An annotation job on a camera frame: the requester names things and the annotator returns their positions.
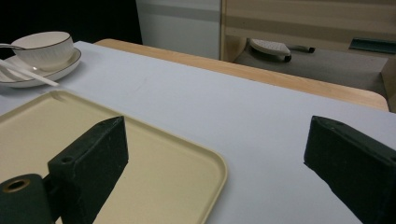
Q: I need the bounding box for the white saucer with dark rim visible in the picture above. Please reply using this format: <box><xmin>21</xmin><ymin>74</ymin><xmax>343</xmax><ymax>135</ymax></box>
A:
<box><xmin>0</xmin><ymin>47</ymin><xmax>82</xmax><ymax>89</ymax></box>

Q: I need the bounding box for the white ribbed cup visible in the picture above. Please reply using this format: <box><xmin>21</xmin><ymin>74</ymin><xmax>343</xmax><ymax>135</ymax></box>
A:
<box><xmin>10</xmin><ymin>31</ymin><xmax>75</xmax><ymax>71</ymax></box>

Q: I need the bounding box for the white clothes iron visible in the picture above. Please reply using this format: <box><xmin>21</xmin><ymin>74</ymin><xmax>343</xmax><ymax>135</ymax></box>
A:
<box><xmin>248</xmin><ymin>38</ymin><xmax>316</xmax><ymax>63</ymax></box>

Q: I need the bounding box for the dark green tray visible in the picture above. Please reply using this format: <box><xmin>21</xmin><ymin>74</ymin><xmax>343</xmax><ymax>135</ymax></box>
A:
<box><xmin>348</xmin><ymin>37</ymin><xmax>396</xmax><ymax>55</ymax></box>

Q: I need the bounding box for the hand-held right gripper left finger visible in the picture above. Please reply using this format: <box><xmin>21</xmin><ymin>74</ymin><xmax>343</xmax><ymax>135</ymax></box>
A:
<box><xmin>47</xmin><ymin>116</ymin><xmax>130</xmax><ymax>224</ymax></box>

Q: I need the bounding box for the white spoon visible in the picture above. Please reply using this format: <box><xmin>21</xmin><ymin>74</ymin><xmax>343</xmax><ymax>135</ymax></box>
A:
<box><xmin>0</xmin><ymin>59</ymin><xmax>60</xmax><ymax>88</ymax></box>

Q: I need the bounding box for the white cabinet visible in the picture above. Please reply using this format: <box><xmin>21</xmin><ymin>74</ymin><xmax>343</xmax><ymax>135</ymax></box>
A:
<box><xmin>135</xmin><ymin>0</ymin><xmax>222</xmax><ymax>61</ymax></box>

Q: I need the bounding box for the beige plastic tray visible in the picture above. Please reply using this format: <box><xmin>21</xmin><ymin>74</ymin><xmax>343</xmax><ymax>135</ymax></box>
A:
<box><xmin>0</xmin><ymin>90</ymin><xmax>228</xmax><ymax>224</ymax></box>

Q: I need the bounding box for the metal spoon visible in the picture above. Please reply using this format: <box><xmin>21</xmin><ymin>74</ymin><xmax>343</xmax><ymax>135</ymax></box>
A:
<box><xmin>0</xmin><ymin>43</ymin><xmax>27</xmax><ymax>51</ymax></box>

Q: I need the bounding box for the wooden cabinet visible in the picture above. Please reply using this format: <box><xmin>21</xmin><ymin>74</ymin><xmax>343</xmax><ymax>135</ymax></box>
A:
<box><xmin>219</xmin><ymin>0</ymin><xmax>396</xmax><ymax>114</ymax></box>

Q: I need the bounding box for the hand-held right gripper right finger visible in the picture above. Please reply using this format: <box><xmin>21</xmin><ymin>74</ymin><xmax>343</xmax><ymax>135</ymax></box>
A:
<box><xmin>304</xmin><ymin>115</ymin><xmax>396</xmax><ymax>224</ymax></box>

